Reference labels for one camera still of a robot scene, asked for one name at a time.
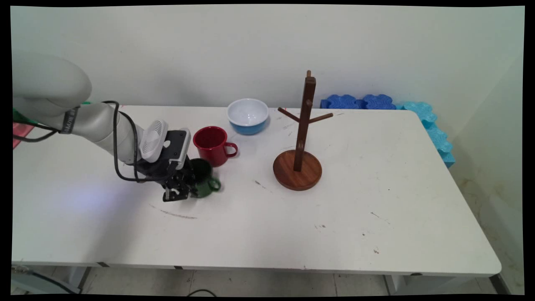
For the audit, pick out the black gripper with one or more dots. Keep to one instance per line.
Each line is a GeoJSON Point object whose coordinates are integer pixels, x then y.
{"type": "Point", "coordinates": [167, 173]}

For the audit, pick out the white table leg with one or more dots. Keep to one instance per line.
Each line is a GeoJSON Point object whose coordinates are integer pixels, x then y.
{"type": "Point", "coordinates": [395, 286]}
{"type": "Point", "coordinates": [42, 284]}

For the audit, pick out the green enamel mug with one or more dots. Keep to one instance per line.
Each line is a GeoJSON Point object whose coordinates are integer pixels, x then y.
{"type": "Point", "coordinates": [207, 188]}

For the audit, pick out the dark blue foam mat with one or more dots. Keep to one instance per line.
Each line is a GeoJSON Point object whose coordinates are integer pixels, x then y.
{"type": "Point", "coordinates": [340, 102]}
{"type": "Point", "coordinates": [378, 102]}

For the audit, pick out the red foam mat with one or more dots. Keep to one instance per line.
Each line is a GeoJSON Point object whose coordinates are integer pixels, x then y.
{"type": "Point", "coordinates": [19, 133]}

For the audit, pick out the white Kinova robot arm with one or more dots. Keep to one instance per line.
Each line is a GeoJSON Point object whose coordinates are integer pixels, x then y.
{"type": "Point", "coordinates": [46, 83]}

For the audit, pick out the brown wooden mug tree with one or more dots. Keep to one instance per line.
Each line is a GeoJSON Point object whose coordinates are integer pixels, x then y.
{"type": "Point", "coordinates": [307, 96]}

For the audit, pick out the light blue foam mat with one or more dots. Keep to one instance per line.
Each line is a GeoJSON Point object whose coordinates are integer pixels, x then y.
{"type": "Point", "coordinates": [434, 133]}

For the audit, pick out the red enamel mug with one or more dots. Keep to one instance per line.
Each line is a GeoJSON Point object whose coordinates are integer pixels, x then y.
{"type": "Point", "coordinates": [213, 150]}

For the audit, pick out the blue bowl white inside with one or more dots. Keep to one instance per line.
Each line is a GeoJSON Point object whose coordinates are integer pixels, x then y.
{"type": "Point", "coordinates": [249, 125]}

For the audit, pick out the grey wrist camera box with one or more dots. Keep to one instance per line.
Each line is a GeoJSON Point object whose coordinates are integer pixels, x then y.
{"type": "Point", "coordinates": [177, 146]}

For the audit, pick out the green foam mat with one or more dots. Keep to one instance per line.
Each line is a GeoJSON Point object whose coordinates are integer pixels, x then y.
{"type": "Point", "coordinates": [16, 115]}

